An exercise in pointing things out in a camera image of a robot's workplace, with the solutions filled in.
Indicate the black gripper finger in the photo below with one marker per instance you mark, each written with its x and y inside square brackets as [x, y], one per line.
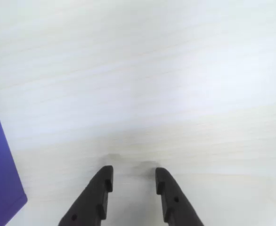
[175, 200]
[91, 202]

